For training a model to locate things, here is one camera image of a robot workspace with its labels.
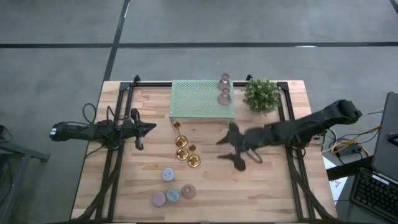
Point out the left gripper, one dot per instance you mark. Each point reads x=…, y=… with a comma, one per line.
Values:
x=133, y=129

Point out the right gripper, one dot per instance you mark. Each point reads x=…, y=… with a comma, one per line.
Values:
x=252, y=140

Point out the medium brass candlestick holder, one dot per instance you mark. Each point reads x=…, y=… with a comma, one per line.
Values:
x=181, y=142

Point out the short brass candlestick holder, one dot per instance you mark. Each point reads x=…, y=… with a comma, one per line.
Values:
x=182, y=154

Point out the pink ribbed glass candle holder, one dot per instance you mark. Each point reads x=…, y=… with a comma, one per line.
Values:
x=188, y=191
x=224, y=99
x=224, y=83

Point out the pink round candle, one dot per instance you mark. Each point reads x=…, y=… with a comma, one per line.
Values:
x=158, y=199

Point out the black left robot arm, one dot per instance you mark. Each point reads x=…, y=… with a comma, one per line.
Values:
x=93, y=132

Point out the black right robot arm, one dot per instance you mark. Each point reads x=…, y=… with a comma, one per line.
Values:
x=311, y=124

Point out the green perforated metal shelf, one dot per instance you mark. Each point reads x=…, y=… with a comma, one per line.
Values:
x=192, y=99

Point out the potted artificial green plant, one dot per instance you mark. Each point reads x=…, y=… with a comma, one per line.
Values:
x=261, y=96

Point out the white paper sheet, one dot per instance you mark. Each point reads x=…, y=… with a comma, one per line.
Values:
x=337, y=186

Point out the black power box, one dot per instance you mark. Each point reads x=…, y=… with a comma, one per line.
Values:
x=349, y=151

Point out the grey metal stand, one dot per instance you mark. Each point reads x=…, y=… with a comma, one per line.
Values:
x=25, y=152

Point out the black keyboard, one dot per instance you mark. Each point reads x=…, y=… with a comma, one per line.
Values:
x=373, y=193

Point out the grey laptop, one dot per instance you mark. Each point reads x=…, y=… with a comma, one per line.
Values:
x=385, y=149

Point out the black phone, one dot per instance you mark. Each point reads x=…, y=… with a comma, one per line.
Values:
x=394, y=139

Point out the black aluminium table frame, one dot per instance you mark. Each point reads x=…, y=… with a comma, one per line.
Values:
x=152, y=84

